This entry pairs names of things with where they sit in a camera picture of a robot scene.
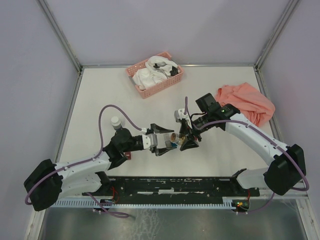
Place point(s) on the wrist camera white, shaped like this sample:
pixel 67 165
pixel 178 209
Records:
pixel 149 141
pixel 182 114

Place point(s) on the white cloth in basket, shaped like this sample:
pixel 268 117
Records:
pixel 156 70

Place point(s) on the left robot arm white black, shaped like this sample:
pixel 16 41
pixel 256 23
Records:
pixel 50 181

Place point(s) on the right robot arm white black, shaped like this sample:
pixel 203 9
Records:
pixel 286 164

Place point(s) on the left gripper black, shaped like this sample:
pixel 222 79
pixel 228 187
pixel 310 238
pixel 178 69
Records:
pixel 157 129

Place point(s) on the grey pill box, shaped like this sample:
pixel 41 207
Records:
pixel 167 140

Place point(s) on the white bottle cap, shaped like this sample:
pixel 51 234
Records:
pixel 116 123

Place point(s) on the white cable duct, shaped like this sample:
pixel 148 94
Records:
pixel 90 203

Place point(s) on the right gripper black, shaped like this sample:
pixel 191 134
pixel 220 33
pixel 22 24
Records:
pixel 186 129

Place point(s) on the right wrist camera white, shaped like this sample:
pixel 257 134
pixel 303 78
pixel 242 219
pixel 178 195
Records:
pixel 182 114

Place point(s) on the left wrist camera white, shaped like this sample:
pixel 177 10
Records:
pixel 149 141

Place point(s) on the red pill box left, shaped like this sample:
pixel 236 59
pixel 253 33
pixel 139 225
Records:
pixel 128 155

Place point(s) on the teal pill box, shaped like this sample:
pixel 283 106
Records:
pixel 174 145

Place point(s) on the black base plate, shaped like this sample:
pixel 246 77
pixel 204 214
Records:
pixel 166 190

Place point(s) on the pink shirt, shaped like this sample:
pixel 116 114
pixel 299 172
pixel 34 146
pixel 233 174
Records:
pixel 250 101

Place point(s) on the glass pill bottle yellow pills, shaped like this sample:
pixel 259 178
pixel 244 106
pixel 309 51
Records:
pixel 177 138

